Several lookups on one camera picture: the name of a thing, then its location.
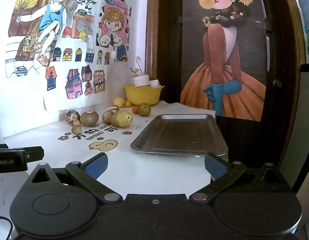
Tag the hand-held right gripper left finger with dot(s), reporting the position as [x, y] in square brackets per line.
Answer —
[96, 165]

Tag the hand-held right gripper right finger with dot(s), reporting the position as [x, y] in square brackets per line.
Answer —
[214, 166]

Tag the brown kiwi with sticker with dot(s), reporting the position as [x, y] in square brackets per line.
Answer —
[89, 120]

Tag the metal tray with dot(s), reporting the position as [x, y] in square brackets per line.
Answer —
[179, 135]

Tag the yellow-green pear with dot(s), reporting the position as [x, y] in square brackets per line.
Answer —
[121, 119]

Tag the tan oval fruit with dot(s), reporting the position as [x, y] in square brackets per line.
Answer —
[106, 118]

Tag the white printed tablecloth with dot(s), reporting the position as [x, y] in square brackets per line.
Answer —
[149, 170]

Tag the brown mottled fruit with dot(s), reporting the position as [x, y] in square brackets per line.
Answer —
[72, 116]

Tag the yellow lemon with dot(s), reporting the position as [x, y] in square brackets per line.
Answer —
[118, 102]

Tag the small orange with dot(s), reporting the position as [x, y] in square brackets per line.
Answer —
[128, 103]
[135, 110]

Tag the brown round fruit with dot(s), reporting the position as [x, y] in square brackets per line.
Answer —
[144, 110]

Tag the yellow bowl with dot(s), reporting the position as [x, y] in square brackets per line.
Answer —
[142, 95]

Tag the colourful houses drawing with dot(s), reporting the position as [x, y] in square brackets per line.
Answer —
[74, 80]

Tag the white folded paper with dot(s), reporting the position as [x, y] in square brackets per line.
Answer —
[155, 83]

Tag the yellow flower sprig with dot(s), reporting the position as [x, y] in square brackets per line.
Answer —
[137, 70]

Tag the round door knob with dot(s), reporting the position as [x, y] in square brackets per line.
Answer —
[277, 83]

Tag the grey panel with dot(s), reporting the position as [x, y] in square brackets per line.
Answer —
[305, 105]

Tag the girl in orange dress poster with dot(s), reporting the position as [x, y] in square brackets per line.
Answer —
[219, 55]

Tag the framed painting of woman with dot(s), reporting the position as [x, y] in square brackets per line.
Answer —
[167, 42]

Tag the pink cartoon character drawing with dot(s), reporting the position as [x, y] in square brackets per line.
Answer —
[112, 20]

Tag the boy with fan drawing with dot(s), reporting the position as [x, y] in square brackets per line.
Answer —
[52, 17]

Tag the blue water bottle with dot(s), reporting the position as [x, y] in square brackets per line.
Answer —
[308, 17]

